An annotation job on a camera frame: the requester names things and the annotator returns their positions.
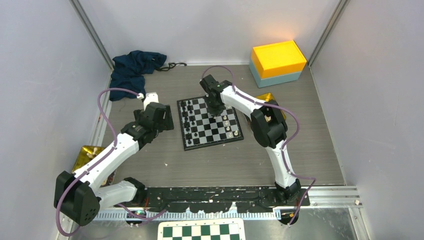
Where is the gold tin tray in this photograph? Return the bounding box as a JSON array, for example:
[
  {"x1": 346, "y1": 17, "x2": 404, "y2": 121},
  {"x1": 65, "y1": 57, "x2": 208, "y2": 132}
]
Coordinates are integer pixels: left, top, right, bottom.
[{"x1": 244, "y1": 92, "x2": 278, "y2": 128}]

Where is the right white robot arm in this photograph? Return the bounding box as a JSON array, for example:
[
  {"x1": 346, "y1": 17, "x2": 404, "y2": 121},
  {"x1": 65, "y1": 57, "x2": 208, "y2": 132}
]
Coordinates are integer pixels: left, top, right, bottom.
[{"x1": 199, "y1": 74, "x2": 301, "y2": 206}]

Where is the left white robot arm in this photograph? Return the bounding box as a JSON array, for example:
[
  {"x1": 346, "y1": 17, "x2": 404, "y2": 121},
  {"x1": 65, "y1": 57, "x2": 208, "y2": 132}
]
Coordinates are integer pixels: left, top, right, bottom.
[{"x1": 53, "y1": 102, "x2": 174, "y2": 226}]

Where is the gold tin with brown pieces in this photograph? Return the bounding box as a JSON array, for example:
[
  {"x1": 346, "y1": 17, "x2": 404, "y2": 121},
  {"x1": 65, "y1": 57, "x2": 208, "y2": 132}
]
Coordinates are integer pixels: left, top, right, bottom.
[{"x1": 71, "y1": 145, "x2": 116, "y2": 187}]

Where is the green checkered calibration board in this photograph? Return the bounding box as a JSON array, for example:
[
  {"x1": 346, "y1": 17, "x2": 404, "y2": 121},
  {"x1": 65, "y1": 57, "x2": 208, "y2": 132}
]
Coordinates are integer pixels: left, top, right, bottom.
[{"x1": 157, "y1": 218, "x2": 246, "y2": 240}]

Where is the black and white chessboard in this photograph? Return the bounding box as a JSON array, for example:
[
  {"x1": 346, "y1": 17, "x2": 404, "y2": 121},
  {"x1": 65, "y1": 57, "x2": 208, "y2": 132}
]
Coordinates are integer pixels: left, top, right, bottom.
[{"x1": 176, "y1": 96, "x2": 244, "y2": 151}]

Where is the dark blue cloth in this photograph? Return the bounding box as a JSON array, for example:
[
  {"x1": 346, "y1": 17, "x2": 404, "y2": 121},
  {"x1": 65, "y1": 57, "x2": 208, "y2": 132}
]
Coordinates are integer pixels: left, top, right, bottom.
[{"x1": 109, "y1": 50, "x2": 167, "y2": 94}]

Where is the orange and teal box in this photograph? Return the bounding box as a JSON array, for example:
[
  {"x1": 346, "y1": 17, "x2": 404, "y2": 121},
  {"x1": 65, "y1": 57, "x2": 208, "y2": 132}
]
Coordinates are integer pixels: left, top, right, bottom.
[{"x1": 249, "y1": 40, "x2": 307, "y2": 88}]

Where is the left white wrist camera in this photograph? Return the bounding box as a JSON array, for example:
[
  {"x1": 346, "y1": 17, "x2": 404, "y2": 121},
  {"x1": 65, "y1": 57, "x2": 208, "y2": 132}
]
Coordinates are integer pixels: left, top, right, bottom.
[{"x1": 137, "y1": 92, "x2": 159, "y2": 110}]

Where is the black cord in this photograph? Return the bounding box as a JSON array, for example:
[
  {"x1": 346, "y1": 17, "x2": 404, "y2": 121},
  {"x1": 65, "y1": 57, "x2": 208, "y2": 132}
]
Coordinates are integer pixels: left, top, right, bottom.
[{"x1": 155, "y1": 61, "x2": 188, "y2": 72}]

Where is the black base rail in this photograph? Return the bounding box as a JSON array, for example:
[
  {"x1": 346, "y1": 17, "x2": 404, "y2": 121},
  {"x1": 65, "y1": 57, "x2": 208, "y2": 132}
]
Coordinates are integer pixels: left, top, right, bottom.
[{"x1": 124, "y1": 186, "x2": 305, "y2": 214}]

